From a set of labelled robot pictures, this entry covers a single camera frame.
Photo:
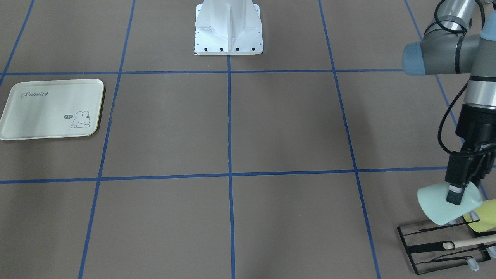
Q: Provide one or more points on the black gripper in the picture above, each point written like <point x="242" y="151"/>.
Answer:
<point x="477" y="128"/>

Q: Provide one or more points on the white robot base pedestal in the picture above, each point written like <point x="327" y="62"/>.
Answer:
<point x="228" y="27"/>

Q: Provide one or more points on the black wire cup rack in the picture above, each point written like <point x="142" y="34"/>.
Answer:
<point x="431" y="248"/>

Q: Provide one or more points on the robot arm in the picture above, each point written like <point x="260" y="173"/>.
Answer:
<point x="461" y="40"/>

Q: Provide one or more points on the yellow cup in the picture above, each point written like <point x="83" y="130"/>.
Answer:
<point x="483" y="218"/>

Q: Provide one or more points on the mint green cup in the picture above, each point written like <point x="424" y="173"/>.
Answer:
<point x="432" y="200"/>

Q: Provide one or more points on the cream rabbit print tray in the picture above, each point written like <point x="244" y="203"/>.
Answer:
<point x="52" y="109"/>

